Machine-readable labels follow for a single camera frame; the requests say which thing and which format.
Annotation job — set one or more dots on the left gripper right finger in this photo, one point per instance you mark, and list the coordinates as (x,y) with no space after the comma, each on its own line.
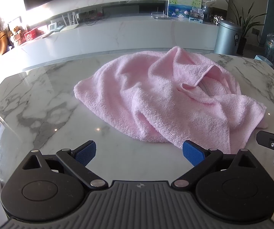
(204,162)

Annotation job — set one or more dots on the light blue stool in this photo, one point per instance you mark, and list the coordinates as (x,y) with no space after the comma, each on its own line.
(262,58)

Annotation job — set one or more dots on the green potted plant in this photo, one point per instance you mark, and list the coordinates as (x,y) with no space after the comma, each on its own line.
(246,21)

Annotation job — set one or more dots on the pink terry towel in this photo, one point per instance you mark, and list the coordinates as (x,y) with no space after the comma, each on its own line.
(172,97)

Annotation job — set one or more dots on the white wifi router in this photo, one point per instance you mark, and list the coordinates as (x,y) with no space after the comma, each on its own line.
(70,19)

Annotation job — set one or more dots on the red box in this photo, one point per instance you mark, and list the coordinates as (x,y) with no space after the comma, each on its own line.
(31,35)

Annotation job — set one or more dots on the grey metal trash bin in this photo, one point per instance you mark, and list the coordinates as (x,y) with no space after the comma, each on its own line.
(228,37)

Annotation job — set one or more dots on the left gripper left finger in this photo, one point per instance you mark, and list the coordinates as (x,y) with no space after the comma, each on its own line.
(75,162)

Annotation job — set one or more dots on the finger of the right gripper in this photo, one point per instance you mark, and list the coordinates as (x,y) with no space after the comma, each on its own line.
(265,139)

